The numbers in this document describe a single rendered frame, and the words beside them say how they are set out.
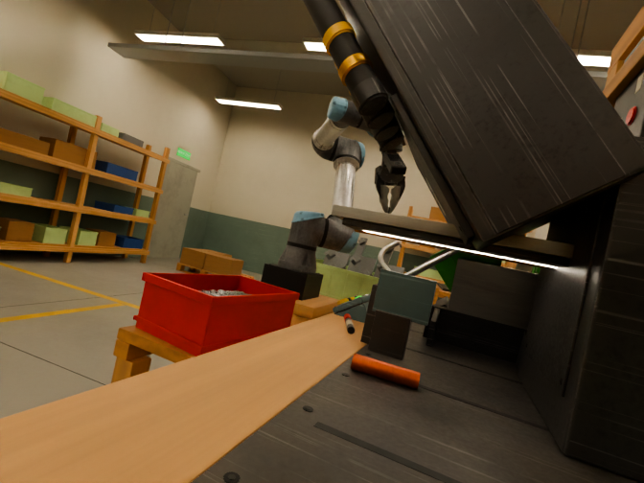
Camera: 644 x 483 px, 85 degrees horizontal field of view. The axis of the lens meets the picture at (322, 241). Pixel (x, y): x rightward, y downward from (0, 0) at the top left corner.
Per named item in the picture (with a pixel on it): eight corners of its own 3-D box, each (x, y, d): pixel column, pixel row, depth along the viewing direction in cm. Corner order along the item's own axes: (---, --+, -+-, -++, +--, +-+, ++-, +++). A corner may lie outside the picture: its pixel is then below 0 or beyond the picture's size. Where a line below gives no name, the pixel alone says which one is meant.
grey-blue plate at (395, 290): (362, 348, 61) (379, 268, 61) (365, 346, 62) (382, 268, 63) (419, 366, 57) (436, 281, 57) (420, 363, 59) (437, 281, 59)
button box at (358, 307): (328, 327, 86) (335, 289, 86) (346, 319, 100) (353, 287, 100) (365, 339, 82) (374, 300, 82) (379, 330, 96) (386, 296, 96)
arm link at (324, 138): (308, 131, 159) (336, 84, 111) (331, 138, 162) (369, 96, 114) (302, 155, 159) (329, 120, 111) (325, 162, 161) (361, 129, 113)
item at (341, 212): (329, 221, 58) (333, 203, 58) (355, 232, 73) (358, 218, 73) (614, 275, 44) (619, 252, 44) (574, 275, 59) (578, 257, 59)
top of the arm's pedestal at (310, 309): (230, 295, 126) (233, 285, 126) (272, 290, 156) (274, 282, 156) (311, 320, 115) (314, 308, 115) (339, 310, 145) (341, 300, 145)
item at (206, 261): (175, 269, 657) (180, 246, 657) (204, 270, 733) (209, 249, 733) (227, 285, 614) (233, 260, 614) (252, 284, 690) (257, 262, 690)
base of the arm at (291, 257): (271, 264, 130) (277, 239, 130) (285, 264, 145) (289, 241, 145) (310, 274, 126) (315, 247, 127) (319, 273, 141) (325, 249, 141)
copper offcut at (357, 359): (349, 371, 48) (353, 355, 48) (352, 366, 50) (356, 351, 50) (417, 392, 45) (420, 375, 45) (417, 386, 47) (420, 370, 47)
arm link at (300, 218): (285, 241, 140) (292, 207, 140) (317, 247, 143) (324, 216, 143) (288, 241, 128) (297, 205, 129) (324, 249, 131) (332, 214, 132)
